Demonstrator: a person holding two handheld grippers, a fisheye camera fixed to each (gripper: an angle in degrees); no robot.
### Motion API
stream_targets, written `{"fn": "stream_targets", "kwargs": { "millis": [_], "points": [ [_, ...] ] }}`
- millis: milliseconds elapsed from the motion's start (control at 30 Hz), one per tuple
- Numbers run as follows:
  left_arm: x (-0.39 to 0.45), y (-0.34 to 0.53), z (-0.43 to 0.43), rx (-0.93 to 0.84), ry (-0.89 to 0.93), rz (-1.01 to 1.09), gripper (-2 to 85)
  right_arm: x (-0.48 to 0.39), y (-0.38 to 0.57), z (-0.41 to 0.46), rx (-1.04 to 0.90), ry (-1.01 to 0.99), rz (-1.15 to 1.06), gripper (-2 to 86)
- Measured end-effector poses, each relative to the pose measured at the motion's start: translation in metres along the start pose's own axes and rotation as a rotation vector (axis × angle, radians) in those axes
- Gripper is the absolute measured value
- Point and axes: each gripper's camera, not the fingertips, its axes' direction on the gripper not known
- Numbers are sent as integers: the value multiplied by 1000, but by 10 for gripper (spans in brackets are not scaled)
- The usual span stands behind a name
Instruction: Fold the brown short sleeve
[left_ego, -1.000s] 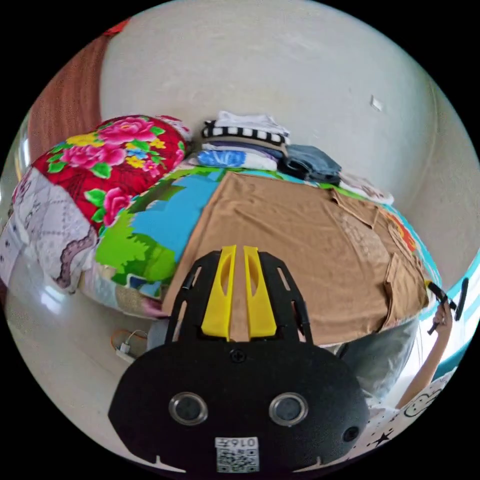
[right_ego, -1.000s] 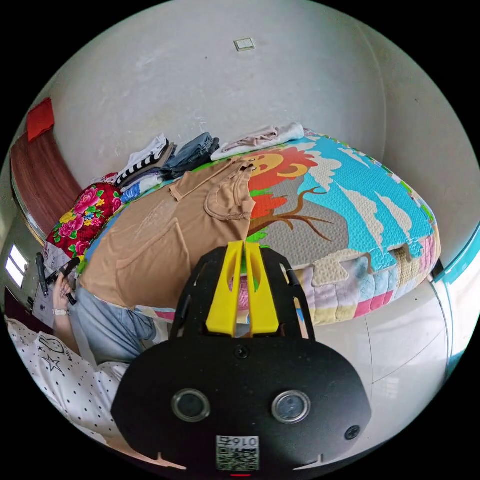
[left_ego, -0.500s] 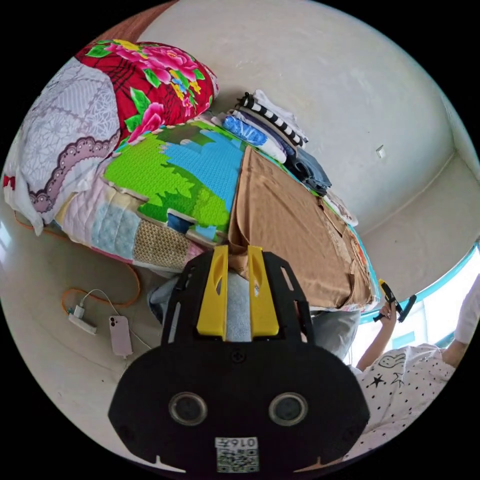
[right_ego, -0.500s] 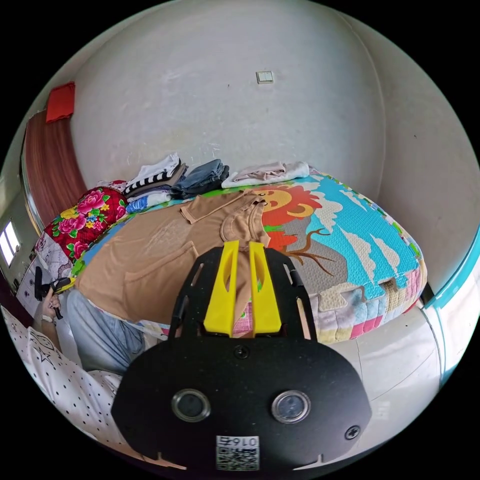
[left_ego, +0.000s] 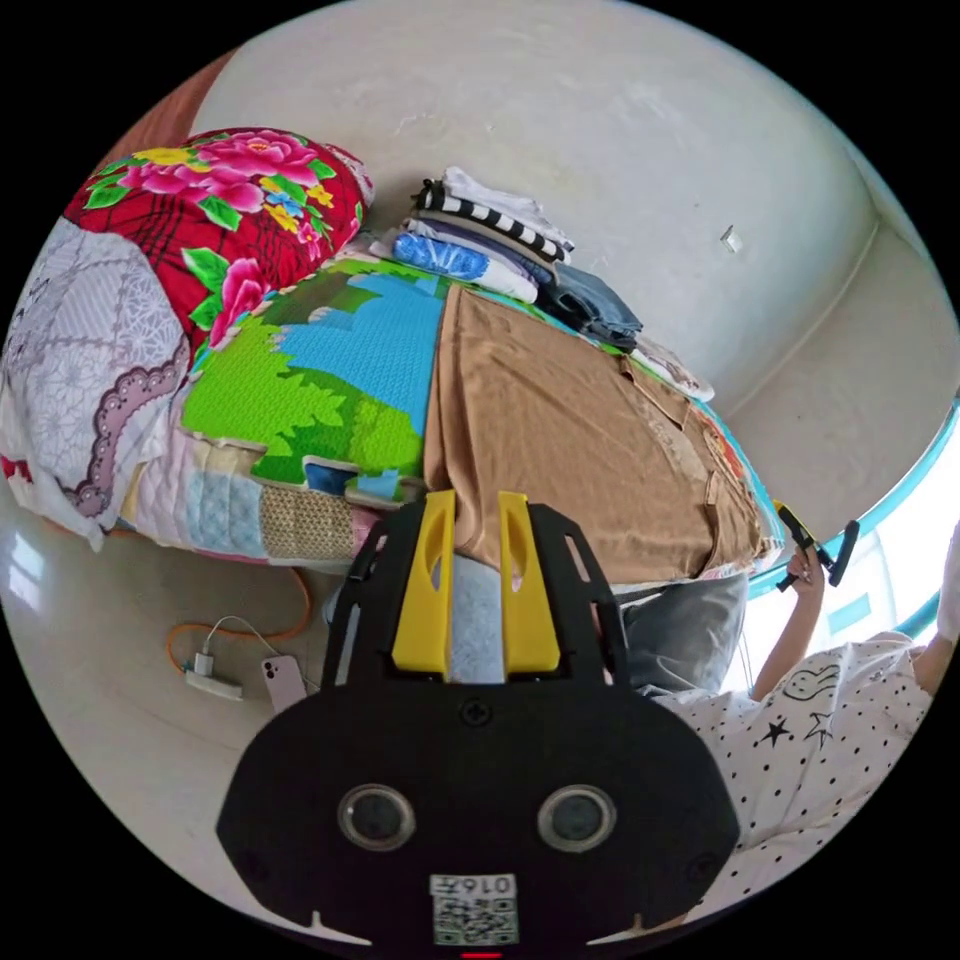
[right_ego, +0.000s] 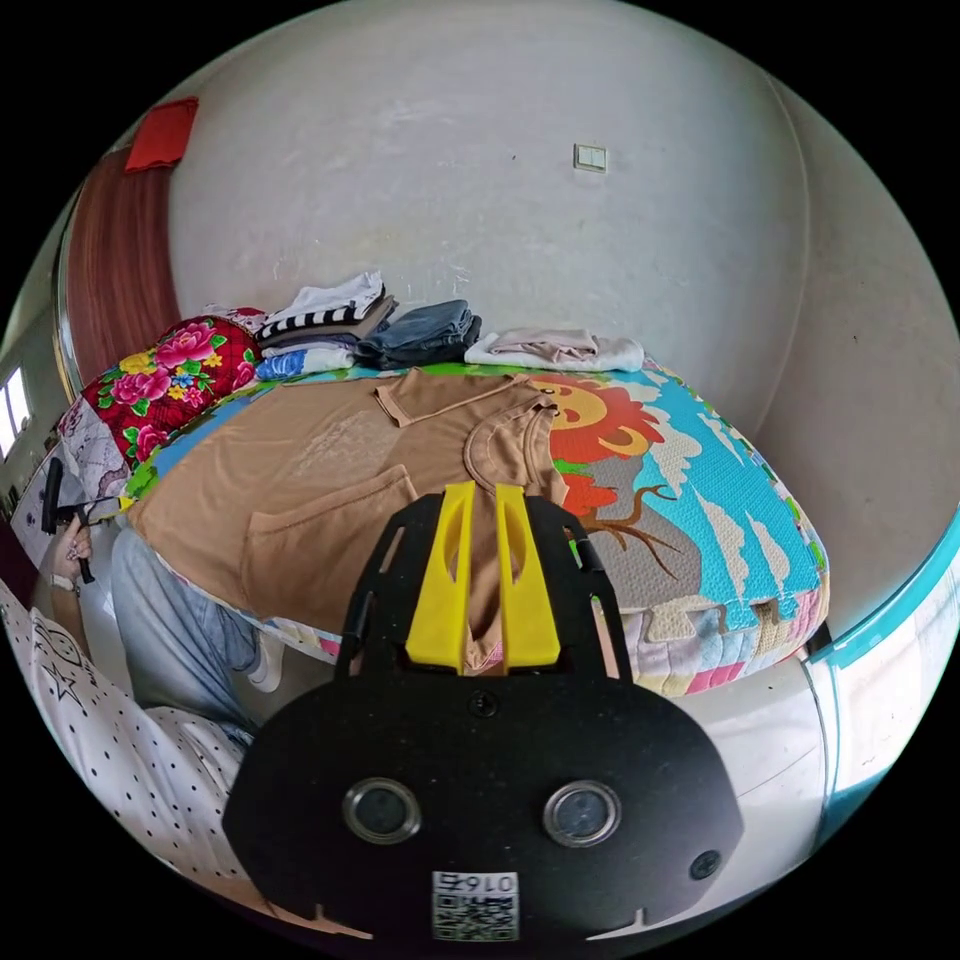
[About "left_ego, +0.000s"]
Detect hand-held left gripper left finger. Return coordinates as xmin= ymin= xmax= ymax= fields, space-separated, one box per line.
xmin=390 ymin=490 xmax=457 ymax=683

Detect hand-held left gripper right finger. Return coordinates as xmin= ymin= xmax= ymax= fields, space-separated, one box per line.
xmin=497 ymin=491 xmax=562 ymax=681

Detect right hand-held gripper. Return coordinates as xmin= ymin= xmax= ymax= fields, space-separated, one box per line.
xmin=772 ymin=500 xmax=835 ymax=595

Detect brown short sleeve shirt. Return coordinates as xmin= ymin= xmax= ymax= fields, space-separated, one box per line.
xmin=422 ymin=284 xmax=775 ymax=587

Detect person's right forearm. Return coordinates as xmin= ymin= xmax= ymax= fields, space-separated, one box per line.
xmin=751 ymin=590 xmax=827 ymax=703

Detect person's right hand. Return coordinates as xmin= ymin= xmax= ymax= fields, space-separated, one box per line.
xmin=785 ymin=549 xmax=827 ymax=603

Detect pink mobile phone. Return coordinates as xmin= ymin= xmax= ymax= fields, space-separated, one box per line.
xmin=260 ymin=653 xmax=310 ymax=716

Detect white power strip with charger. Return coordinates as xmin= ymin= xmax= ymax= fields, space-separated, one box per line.
xmin=182 ymin=650 xmax=246 ymax=703

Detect person's body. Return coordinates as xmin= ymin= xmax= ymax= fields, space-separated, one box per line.
xmin=448 ymin=521 xmax=960 ymax=928

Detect bed with colourful mat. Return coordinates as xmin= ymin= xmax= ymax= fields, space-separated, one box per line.
xmin=112 ymin=247 xmax=789 ymax=595

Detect pile of clothes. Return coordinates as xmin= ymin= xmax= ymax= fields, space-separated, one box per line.
xmin=369 ymin=165 xmax=715 ymax=400

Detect white and purple lace blanket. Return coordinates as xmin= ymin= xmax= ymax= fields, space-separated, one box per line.
xmin=0 ymin=215 xmax=193 ymax=551

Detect red floral rolled quilt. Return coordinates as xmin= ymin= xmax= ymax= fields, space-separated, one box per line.
xmin=62 ymin=126 xmax=376 ymax=355

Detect window with turquoise frame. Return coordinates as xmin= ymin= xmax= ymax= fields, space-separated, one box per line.
xmin=748 ymin=397 xmax=960 ymax=680

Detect orange cable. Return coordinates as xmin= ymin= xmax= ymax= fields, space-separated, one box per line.
xmin=165 ymin=565 xmax=314 ymax=678

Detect white charging cable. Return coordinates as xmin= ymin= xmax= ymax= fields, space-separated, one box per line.
xmin=203 ymin=614 xmax=321 ymax=693

